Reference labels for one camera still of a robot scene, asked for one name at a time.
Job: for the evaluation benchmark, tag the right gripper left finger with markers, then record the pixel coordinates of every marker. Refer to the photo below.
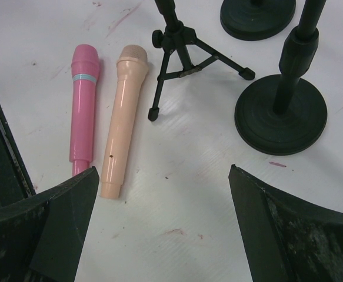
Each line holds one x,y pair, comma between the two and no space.
42,237

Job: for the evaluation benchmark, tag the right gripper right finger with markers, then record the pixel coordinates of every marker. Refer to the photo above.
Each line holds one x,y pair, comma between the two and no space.
286,238

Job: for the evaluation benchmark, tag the black round-base stand front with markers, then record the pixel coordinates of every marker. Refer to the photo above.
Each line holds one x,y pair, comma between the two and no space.
284,114

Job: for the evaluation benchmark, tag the black round-base stand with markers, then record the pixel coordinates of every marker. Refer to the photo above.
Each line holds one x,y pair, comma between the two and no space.
284,114
256,20

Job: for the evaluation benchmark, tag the pink toy microphone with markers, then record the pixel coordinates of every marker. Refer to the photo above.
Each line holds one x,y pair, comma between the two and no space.
85,69

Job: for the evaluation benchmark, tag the black tripod shock-mount stand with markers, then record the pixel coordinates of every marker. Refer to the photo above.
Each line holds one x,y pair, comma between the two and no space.
175,38

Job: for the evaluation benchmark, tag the black round-base stand rear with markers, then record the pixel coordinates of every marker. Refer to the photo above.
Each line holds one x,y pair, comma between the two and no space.
256,20

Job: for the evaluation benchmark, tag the peach toy microphone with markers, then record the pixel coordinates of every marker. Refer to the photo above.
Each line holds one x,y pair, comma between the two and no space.
132,68

